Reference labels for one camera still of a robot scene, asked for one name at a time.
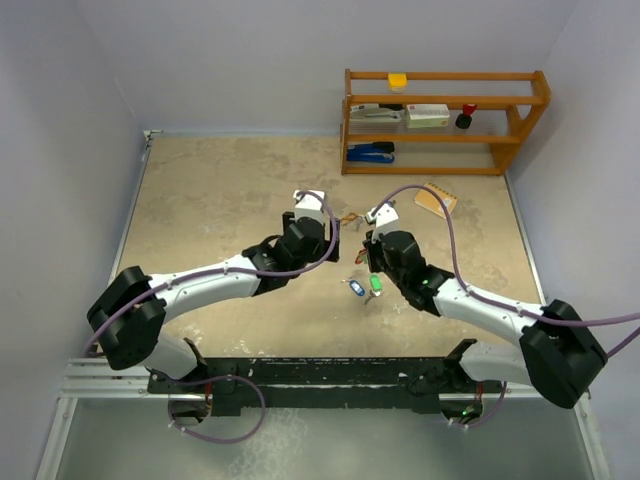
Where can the key with green tag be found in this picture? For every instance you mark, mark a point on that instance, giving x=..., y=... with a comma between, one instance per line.
x=375, y=288

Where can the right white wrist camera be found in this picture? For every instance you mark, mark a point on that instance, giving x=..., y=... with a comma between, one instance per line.
x=384, y=220

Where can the key with red tag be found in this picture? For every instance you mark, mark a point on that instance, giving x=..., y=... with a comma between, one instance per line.
x=361, y=257

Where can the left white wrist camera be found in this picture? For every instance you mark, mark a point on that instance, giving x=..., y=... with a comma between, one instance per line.
x=309, y=205

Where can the yellow tape dispenser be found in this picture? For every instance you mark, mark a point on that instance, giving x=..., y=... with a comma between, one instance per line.
x=397, y=82

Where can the brown spiral notebook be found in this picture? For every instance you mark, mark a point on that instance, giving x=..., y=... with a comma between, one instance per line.
x=435, y=200

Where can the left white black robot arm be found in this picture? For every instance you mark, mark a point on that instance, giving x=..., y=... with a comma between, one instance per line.
x=128, y=318

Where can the key with light blue tag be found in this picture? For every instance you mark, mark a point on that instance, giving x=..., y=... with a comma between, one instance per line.
x=355, y=287

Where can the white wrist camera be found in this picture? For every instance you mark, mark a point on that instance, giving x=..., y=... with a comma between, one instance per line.
x=384, y=220
x=309, y=205

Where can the white cardboard box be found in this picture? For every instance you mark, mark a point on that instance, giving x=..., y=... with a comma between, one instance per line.
x=427, y=115

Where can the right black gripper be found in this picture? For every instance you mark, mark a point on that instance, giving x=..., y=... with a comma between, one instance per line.
x=371, y=249

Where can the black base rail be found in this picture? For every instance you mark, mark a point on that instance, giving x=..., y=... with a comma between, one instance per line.
x=424, y=385

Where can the white stapler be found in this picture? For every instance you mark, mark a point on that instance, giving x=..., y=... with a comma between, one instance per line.
x=376, y=113

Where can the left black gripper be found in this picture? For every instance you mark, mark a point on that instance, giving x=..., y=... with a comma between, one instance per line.
x=321, y=251

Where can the red black stamp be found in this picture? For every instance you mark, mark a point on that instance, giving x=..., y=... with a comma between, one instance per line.
x=464, y=118

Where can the wooden shelf rack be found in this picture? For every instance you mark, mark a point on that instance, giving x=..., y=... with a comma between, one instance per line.
x=508, y=107

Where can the orange red carabiner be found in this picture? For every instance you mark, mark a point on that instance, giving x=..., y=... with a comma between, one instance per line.
x=351, y=217

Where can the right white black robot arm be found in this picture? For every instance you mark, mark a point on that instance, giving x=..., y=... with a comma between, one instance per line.
x=548, y=347

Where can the blue stapler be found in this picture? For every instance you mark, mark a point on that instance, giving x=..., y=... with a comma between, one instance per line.
x=380, y=152

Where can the key with yellow tag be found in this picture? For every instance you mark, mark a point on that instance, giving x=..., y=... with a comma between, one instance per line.
x=359, y=221

